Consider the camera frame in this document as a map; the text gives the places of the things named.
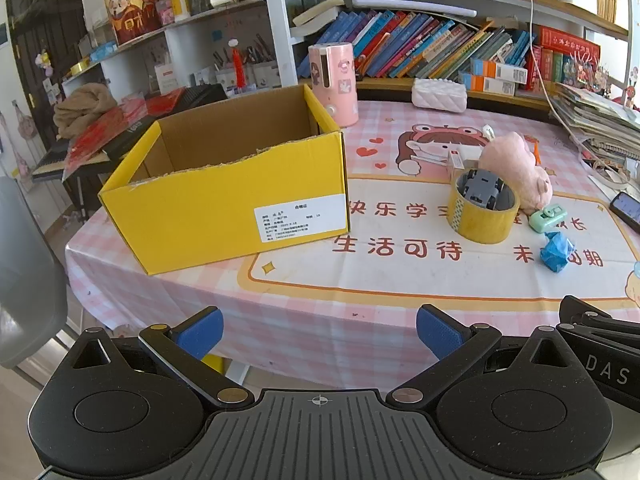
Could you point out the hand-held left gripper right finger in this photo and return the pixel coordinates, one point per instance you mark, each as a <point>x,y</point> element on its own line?
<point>442,332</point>

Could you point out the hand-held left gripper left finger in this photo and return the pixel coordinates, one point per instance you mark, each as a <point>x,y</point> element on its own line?
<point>197,335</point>

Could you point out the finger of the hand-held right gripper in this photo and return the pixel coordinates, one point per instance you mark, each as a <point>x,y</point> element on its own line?
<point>585,312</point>

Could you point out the blue paper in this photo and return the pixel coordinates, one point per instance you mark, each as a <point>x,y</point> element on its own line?
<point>557,255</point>

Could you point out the mint green correction tape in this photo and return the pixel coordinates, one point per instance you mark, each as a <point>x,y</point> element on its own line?
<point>545,219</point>

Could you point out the yellow tape roll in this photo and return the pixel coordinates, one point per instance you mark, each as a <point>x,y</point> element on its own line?
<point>480,225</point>

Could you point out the yellow cardboard box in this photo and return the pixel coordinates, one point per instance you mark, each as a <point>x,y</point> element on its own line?
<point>225,210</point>

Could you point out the grey toy car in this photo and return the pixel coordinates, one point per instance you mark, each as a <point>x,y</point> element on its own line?
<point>480,187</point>

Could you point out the pink plush pig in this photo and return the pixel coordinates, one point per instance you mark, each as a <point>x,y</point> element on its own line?
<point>510,160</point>

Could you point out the white small box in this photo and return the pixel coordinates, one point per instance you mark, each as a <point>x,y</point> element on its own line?
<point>462,156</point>

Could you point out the small yellow block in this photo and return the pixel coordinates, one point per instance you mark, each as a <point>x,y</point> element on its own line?
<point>232,370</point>

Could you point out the pink checkered tablecloth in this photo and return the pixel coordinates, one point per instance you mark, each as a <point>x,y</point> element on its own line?
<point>300,300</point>

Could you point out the black smartphone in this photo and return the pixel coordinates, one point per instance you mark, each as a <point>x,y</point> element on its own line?
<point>627,207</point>

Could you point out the grey chair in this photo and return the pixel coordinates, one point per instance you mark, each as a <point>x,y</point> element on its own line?
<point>25,285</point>

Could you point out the black keyboard stand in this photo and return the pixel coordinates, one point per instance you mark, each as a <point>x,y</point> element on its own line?
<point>80,195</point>

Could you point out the stack of papers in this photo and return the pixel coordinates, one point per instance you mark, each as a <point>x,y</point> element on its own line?
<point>595,115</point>

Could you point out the red plastic bag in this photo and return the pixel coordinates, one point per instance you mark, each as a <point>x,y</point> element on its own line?
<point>100,135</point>

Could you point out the black electronic keyboard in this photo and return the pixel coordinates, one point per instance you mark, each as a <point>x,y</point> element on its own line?
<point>50,160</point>

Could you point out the white quilted pouch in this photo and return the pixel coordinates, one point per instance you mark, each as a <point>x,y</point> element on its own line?
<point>440,95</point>

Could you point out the black long box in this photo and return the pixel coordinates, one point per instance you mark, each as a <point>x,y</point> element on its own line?
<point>200,95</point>

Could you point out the orange white carton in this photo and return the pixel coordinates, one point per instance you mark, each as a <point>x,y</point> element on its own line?
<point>500,70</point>
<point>487,85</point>

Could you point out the brown cloth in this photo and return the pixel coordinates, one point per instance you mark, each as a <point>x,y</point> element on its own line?
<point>85,110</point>

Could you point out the white red label box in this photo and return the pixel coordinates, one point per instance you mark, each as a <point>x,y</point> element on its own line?
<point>165,80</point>

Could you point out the white pen holder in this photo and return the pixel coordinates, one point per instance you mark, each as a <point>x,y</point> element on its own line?
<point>266,76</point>

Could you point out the pink printed canister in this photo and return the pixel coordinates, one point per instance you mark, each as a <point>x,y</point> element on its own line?
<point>340,85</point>

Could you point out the red thick book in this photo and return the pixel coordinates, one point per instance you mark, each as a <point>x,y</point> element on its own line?
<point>567,42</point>

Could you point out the row of colourful books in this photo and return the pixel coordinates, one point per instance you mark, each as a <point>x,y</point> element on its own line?
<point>425,45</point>

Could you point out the blue small box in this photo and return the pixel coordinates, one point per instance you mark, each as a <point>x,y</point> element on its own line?
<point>104,51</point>

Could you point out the white bookshelf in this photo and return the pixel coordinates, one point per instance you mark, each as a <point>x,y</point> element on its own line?
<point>277,35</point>

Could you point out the red figure printed box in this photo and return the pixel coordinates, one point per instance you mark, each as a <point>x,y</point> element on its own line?
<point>132,12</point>

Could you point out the white bottle yellow label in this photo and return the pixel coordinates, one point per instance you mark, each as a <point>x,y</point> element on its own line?
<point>180,5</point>

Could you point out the old beige book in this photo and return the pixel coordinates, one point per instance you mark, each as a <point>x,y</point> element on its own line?
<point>317,12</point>

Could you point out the dark wooden door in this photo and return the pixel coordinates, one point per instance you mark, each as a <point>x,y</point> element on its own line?
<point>45,25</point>

